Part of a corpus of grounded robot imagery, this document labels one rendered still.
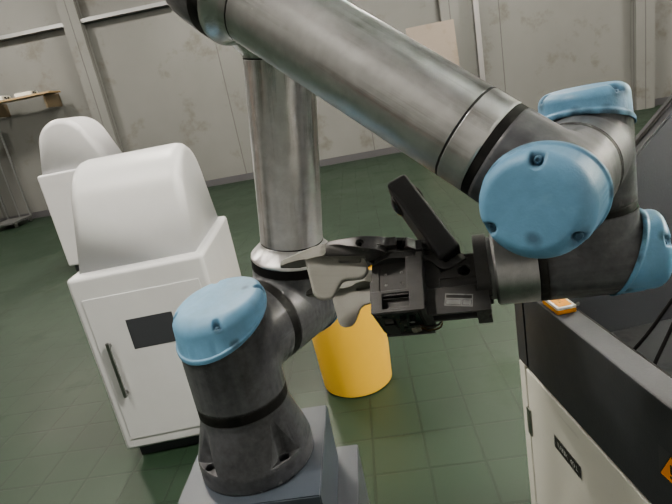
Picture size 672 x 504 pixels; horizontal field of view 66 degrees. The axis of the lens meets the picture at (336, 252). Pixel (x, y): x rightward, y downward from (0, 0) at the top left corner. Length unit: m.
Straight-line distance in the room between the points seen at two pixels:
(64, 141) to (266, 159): 5.24
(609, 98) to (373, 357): 1.98
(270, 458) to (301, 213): 0.30
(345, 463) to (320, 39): 0.63
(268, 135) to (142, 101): 9.59
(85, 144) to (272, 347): 5.20
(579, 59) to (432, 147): 9.93
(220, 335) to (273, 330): 0.07
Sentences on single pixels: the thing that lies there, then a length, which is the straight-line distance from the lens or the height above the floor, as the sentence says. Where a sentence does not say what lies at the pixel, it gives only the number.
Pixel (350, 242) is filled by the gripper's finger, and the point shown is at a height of 1.19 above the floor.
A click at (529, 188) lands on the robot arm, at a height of 1.26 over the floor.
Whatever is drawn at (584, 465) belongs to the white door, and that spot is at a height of 0.72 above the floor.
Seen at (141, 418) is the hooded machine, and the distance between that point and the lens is 2.39.
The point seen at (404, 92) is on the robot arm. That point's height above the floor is 1.33.
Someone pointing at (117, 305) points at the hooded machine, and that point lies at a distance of 2.17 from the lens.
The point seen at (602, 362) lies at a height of 0.94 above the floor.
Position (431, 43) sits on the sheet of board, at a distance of 9.39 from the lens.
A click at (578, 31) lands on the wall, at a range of 10.29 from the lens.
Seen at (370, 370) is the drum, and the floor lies 0.12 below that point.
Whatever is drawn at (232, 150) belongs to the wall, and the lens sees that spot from 9.81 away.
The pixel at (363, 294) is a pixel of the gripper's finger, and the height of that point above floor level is 1.12.
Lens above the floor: 1.34
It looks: 18 degrees down
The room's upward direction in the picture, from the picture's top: 11 degrees counter-clockwise
